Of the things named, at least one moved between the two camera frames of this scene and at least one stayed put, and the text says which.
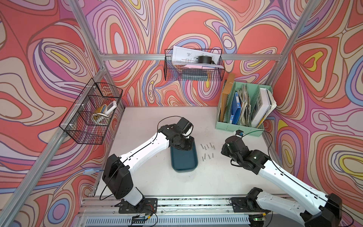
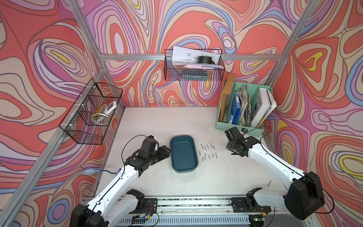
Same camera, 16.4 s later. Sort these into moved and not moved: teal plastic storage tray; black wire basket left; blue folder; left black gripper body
Moved: left black gripper body
Not moved: black wire basket left; blue folder; teal plastic storage tray
